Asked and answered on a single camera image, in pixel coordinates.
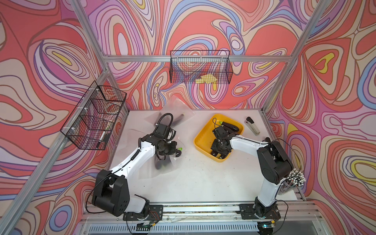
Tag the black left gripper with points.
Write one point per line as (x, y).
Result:
(173, 150)

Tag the aluminium frame post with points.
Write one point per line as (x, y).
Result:
(308, 30)
(22, 200)

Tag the black wire basket left wall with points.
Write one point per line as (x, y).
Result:
(90, 125)

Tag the blue black tool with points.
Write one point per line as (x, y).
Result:
(267, 140)

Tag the yellow cloth in basket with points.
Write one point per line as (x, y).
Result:
(206, 79)

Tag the aluminium frame post left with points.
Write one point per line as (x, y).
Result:
(22, 200)

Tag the clear zip-top plastic bag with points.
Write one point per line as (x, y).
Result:
(176, 107)

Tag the yellow plastic tray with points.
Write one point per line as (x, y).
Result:
(205, 138)

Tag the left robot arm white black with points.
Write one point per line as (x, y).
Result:
(111, 192)

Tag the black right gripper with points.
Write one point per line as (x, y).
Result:
(213, 147)

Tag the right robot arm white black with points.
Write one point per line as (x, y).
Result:
(275, 164)

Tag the black wire basket back wall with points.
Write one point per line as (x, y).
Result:
(188, 65)

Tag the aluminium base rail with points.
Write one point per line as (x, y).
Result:
(231, 218)

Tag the purple eggplant in tray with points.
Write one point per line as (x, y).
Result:
(229, 126)

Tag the black wire basket wall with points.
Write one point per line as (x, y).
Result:
(188, 65)
(90, 125)

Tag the grey black stapler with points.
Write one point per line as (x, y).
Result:
(252, 126)

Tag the aluminium frame post right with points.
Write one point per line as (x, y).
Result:
(308, 30)

